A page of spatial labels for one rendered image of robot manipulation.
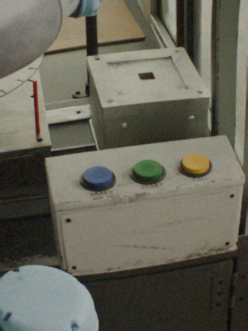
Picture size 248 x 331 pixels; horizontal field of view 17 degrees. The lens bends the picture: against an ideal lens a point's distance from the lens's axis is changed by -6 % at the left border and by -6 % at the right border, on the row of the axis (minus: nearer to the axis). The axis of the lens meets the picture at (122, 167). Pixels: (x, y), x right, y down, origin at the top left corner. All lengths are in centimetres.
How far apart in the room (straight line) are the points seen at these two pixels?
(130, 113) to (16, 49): 71
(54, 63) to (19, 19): 113
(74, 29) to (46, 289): 108
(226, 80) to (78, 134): 37
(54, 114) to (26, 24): 93
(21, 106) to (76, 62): 35
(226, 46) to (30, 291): 53
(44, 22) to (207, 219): 62
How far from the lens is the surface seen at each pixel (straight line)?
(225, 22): 125
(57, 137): 156
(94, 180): 121
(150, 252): 128
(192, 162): 124
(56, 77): 176
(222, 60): 128
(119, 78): 145
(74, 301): 94
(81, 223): 122
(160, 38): 184
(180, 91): 141
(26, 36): 70
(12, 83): 137
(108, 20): 198
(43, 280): 96
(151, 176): 121
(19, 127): 143
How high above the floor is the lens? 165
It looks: 37 degrees down
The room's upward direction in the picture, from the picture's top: 2 degrees counter-clockwise
